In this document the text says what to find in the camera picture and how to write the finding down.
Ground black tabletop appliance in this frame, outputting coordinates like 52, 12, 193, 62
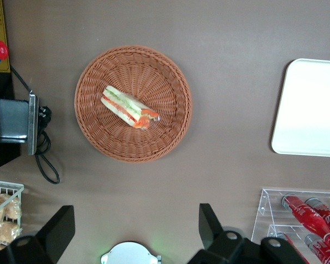
0, 71, 21, 173

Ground round brown wicker basket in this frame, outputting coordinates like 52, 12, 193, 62
74, 45, 194, 163

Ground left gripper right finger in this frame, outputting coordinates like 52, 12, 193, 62
191, 203, 311, 264

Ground black power cable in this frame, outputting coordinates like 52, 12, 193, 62
10, 65, 61, 184

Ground clear acrylic bottle rack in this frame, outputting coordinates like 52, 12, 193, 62
251, 188, 330, 264

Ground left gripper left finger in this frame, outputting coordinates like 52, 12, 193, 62
0, 205, 76, 264

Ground sandwich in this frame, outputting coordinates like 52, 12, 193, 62
100, 85, 161, 130

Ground red cola bottle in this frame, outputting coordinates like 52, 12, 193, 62
274, 230, 310, 264
280, 194, 330, 248
304, 197, 330, 237
304, 233, 330, 264

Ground beige plastic tray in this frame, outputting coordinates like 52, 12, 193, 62
271, 58, 330, 158

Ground white wire basket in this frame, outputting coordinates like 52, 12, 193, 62
0, 179, 25, 248

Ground packaged bread pastries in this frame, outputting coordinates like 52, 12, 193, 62
0, 193, 23, 222

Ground grey metal plate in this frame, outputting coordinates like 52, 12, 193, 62
27, 94, 40, 156

